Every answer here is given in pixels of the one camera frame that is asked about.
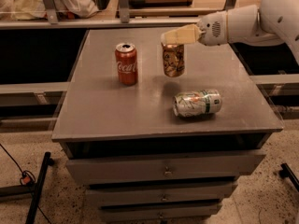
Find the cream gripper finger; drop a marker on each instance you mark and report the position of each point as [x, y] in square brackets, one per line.
[183, 35]

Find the black stand leg left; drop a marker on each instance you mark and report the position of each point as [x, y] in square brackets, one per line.
[31, 186]

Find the black stand leg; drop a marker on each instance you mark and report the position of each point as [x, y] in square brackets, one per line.
[286, 172]
[31, 186]

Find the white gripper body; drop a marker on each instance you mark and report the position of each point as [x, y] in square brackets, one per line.
[212, 29]

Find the grey drawer cabinet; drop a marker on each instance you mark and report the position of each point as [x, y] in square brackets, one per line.
[136, 159]

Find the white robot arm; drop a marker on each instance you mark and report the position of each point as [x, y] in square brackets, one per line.
[272, 22]

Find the red Coca-Cola can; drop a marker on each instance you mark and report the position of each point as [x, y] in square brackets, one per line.
[126, 61]

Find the grey metal shelf rail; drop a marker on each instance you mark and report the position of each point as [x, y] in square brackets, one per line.
[120, 16]

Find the black stand leg right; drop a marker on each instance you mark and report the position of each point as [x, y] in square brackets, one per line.
[286, 172]

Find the white cloth on shelf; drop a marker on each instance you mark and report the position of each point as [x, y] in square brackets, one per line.
[22, 10]

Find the orange crushed soda can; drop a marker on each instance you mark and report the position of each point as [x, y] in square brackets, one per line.
[173, 60]

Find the white green soda can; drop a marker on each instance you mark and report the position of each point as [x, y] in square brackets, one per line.
[195, 103]

